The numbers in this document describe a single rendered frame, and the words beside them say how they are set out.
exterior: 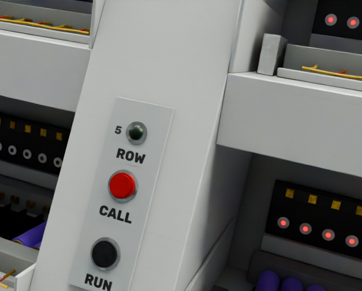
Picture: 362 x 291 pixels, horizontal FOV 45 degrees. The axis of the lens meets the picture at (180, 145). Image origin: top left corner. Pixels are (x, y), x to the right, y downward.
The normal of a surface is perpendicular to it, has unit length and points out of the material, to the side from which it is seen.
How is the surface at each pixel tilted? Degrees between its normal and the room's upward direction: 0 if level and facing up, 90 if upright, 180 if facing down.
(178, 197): 90
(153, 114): 90
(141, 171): 90
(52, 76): 107
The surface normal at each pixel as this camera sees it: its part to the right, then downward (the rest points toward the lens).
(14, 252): 0.15, -0.96
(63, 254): -0.27, -0.12
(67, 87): -0.33, 0.18
